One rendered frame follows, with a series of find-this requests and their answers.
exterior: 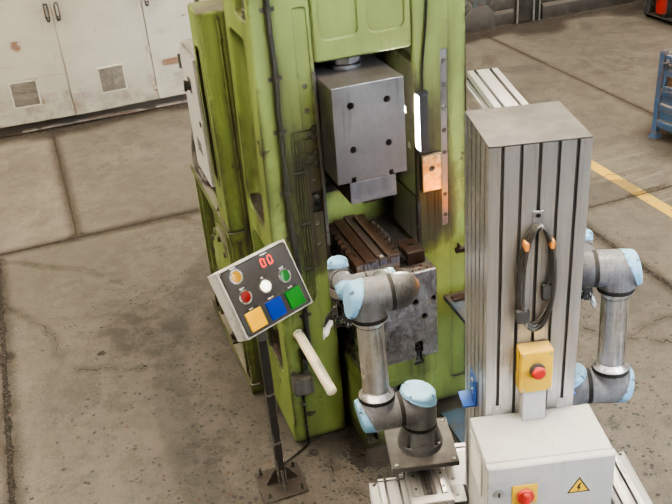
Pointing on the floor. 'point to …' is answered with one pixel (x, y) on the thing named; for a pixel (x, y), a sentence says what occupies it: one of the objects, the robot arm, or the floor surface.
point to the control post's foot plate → (270, 488)
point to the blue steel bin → (663, 96)
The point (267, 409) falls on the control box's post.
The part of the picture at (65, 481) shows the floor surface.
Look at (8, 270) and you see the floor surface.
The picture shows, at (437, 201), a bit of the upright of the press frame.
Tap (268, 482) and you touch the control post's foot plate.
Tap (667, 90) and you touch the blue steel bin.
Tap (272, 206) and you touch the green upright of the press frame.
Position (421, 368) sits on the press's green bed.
